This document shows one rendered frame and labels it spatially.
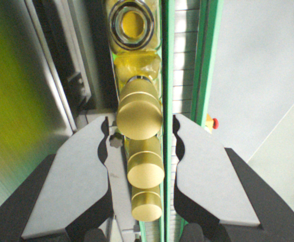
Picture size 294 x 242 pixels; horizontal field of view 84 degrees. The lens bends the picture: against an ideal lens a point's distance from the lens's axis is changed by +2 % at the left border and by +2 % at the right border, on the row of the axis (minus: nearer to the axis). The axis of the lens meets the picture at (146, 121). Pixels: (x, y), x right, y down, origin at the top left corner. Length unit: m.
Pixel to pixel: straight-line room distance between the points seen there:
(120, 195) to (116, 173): 0.12
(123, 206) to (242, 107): 0.58
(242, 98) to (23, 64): 0.61
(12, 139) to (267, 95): 0.69
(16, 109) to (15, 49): 0.07
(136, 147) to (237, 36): 0.49
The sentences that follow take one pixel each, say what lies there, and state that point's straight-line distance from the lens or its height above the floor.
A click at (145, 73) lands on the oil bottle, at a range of 0.18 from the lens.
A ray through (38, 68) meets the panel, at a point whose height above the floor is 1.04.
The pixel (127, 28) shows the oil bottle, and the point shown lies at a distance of 0.20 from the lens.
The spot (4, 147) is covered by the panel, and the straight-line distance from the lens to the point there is 0.20.
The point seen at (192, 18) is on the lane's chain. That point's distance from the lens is 0.40.
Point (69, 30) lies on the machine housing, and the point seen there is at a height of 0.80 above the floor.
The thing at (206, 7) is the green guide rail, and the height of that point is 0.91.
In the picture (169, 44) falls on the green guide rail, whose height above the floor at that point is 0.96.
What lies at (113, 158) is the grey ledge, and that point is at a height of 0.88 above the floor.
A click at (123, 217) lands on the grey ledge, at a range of 0.80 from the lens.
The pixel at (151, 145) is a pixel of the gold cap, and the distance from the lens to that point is 0.16.
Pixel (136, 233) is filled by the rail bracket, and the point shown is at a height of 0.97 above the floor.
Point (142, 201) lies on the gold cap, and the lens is 0.19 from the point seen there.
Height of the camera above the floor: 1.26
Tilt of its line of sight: 59 degrees down
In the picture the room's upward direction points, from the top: 175 degrees clockwise
